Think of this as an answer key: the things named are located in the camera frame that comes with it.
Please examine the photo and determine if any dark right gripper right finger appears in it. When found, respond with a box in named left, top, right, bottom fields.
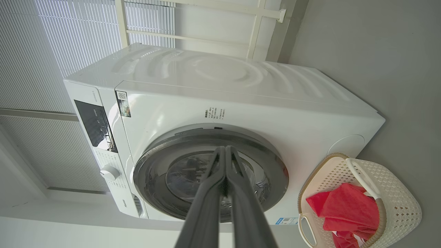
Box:
left=226, top=146, right=279, bottom=248

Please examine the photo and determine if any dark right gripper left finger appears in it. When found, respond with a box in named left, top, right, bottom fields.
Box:
left=174, top=146, right=226, bottom=248

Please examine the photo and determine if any round black glass washer door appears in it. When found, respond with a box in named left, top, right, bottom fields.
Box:
left=133, top=129, right=289, bottom=223

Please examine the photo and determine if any red and white garment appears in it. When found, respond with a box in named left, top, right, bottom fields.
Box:
left=306, top=183, right=380, bottom=248

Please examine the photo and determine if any white plastic appliance dial knob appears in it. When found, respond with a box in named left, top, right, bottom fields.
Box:
left=100, top=165, right=121, bottom=181

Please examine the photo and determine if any white front-load washing machine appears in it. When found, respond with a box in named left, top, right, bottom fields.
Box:
left=64, top=43, right=386, bottom=226

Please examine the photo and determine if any sticker label with QR code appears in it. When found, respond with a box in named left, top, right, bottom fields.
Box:
left=115, top=91, right=132, bottom=117

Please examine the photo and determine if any black washer control panel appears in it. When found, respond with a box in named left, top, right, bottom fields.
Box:
left=74, top=100, right=118, bottom=153

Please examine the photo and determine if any cream basket with brown rim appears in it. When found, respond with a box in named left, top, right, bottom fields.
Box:
left=297, top=153, right=422, bottom=248

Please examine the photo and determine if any white window blind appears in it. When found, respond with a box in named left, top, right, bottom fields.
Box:
left=0, top=0, right=176, bottom=192

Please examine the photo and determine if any white metal frame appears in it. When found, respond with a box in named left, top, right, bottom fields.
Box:
left=115, top=0, right=287, bottom=61

